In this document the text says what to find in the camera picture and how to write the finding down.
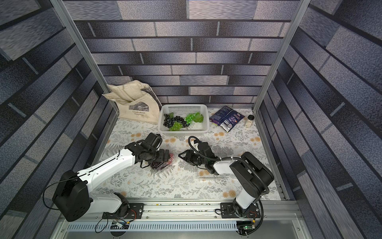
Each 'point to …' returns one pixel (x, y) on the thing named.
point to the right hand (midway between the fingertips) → (179, 156)
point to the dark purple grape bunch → (155, 165)
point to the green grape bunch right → (192, 117)
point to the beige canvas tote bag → (135, 100)
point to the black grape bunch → (169, 120)
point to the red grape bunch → (171, 156)
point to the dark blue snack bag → (227, 117)
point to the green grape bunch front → (176, 126)
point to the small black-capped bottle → (249, 122)
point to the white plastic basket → (194, 129)
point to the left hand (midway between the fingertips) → (165, 155)
